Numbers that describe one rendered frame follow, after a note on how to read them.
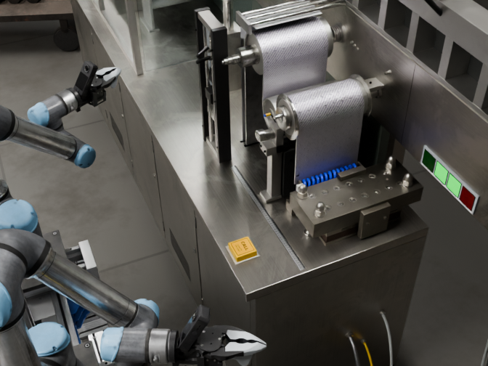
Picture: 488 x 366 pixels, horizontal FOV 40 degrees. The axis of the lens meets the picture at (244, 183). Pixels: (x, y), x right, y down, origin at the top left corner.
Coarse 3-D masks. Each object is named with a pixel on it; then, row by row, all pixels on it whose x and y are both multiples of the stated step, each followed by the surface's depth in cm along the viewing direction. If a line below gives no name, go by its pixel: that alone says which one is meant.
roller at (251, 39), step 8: (320, 16) 223; (328, 24) 220; (328, 32) 219; (248, 40) 221; (256, 40) 215; (328, 40) 219; (328, 48) 221; (328, 56) 225; (256, 64) 221; (256, 72) 223
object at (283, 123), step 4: (280, 108) 204; (284, 108) 204; (276, 112) 208; (280, 112) 205; (284, 112) 203; (288, 112) 203; (284, 116) 203; (288, 116) 203; (280, 120) 207; (284, 120) 204; (288, 120) 203; (280, 124) 208; (284, 124) 205; (288, 124) 204; (280, 128) 208; (284, 128) 206; (288, 128) 205
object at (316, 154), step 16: (336, 128) 210; (352, 128) 213; (304, 144) 208; (320, 144) 211; (336, 144) 215; (352, 144) 218; (304, 160) 213; (320, 160) 216; (336, 160) 220; (352, 160) 223; (304, 176) 218
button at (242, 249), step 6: (240, 240) 213; (246, 240) 213; (228, 246) 213; (234, 246) 211; (240, 246) 211; (246, 246) 211; (252, 246) 211; (234, 252) 209; (240, 252) 209; (246, 252) 209; (252, 252) 209; (240, 258) 209; (246, 258) 210
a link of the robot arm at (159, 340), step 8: (152, 328) 150; (152, 336) 147; (160, 336) 147; (168, 336) 148; (152, 344) 146; (160, 344) 146; (168, 344) 147; (152, 352) 146; (160, 352) 146; (152, 360) 147; (160, 360) 147; (168, 360) 148
